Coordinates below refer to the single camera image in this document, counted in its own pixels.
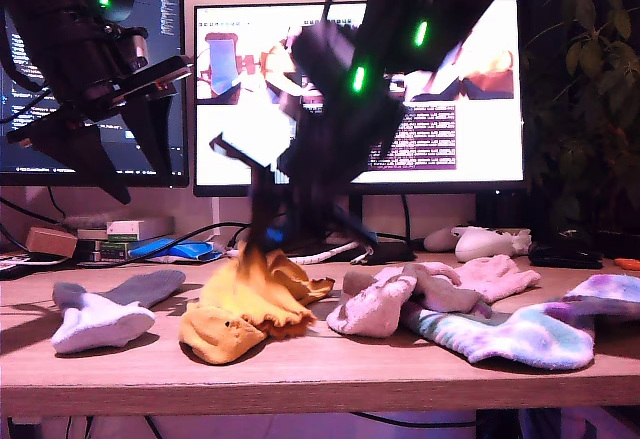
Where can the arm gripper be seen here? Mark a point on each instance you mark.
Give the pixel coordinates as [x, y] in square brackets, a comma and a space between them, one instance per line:
[85, 89]

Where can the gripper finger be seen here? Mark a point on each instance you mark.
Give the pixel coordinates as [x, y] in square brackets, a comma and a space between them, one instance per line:
[262, 209]
[300, 214]

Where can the orange ruffled sock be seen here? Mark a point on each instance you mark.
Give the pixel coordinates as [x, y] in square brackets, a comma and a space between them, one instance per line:
[240, 289]
[215, 339]

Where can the white pale blue sock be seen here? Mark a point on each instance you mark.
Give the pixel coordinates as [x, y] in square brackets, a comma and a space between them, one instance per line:
[100, 329]

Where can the white green-labelled box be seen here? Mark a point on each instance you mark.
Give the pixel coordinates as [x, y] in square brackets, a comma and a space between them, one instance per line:
[122, 231]

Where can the blue plastic packet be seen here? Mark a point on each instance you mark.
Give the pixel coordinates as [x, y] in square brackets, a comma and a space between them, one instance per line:
[175, 250]

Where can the dark green-labelled box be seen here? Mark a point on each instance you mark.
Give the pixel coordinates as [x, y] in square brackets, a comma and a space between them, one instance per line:
[112, 253]

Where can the small brown box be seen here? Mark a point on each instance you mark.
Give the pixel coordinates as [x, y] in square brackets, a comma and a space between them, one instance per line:
[50, 243]

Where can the pink fluffy sock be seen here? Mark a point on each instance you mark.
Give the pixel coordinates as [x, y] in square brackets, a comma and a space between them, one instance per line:
[370, 314]
[500, 274]

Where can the monitor showing dark code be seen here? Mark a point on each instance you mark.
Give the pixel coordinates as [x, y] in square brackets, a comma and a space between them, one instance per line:
[165, 24]

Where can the white rounded controller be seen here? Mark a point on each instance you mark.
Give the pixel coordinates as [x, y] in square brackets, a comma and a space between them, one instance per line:
[437, 241]

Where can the black patterned pad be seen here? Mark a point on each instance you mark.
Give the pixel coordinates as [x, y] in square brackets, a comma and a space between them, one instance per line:
[15, 264]

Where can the white game controller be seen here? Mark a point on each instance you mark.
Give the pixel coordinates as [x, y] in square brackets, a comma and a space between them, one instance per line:
[480, 246]

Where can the monitor showing white windows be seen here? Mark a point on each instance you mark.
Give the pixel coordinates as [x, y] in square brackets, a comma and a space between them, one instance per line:
[490, 149]

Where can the pastel tie-dye sock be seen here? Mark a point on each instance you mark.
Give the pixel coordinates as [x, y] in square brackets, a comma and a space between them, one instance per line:
[525, 339]
[610, 289]

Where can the black flat case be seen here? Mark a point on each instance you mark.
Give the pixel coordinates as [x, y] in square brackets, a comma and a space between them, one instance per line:
[565, 258]

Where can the green potted plant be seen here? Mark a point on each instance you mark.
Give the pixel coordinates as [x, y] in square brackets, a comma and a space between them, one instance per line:
[585, 84]

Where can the small orange object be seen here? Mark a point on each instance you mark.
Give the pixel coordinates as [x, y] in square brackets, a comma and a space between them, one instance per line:
[627, 264]

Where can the arm white camera box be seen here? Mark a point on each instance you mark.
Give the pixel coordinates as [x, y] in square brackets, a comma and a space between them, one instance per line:
[255, 139]

